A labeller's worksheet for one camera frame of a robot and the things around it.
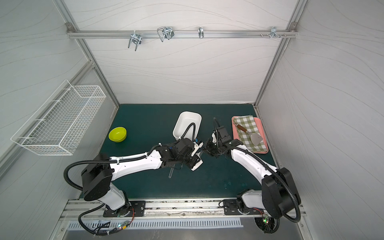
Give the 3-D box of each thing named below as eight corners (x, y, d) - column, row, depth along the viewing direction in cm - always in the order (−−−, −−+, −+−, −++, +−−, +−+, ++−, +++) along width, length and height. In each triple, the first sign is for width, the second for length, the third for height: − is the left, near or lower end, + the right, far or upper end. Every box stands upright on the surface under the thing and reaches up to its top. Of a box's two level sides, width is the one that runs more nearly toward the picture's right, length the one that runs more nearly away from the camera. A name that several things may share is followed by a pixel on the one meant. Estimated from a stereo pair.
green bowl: (109, 143, 99) (106, 139, 95) (114, 130, 106) (111, 126, 102) (125, 143, 99) (122, 139, 95) (129, 130, 106) (127, 126, 102)
